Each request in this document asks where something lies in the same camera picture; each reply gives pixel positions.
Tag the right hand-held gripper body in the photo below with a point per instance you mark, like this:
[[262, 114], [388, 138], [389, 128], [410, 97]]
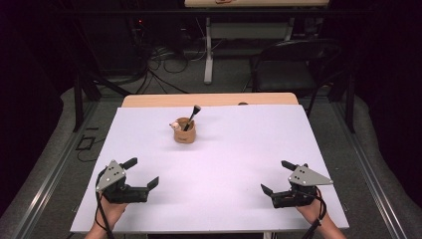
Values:
[[310, 177]]

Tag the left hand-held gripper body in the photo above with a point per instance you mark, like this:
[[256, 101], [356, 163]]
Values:
[[111, 177]]

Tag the tan pot with bear figure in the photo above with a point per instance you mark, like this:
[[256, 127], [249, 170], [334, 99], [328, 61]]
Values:
[[185, 136]]

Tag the black makeup brush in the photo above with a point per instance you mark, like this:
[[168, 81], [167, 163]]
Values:
[[192, 116]]

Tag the person's left hand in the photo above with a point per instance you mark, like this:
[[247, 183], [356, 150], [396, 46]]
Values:
[[112, 212]]

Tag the person's right hand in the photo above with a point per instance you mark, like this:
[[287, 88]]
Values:
[[313, 212]]

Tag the white table cover sheet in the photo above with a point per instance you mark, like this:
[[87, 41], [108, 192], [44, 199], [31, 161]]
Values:
[[215, 172]]

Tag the black metal stand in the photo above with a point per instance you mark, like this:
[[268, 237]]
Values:
[[349, 99], [78, 99]]

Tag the black folding chair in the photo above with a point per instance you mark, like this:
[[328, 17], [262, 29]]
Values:
[[285, 74]]

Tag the white desk with wooden top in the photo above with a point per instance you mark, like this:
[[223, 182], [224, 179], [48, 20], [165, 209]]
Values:
[[208, 53]]

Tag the grey metal floor rail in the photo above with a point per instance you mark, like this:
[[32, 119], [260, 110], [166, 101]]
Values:
[[49, 179], [368, 172]]

